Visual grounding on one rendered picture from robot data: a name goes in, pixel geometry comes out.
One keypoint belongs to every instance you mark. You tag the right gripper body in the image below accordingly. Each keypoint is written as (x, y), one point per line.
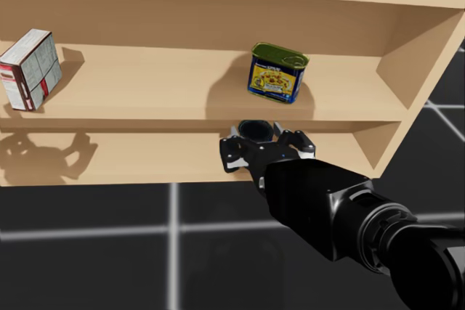
(305, 197)

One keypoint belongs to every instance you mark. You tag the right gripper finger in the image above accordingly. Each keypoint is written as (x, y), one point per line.
(232, 154)
(298, 141)

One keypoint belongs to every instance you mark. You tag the green and blue rectangular can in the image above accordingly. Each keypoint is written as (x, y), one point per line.
(276, 76)

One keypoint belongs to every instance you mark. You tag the pale wooden shelf unit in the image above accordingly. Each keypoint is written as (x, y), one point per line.
(145, 81)

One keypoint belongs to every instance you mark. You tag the red and white carton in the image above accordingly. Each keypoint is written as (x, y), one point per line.
(31, 70)

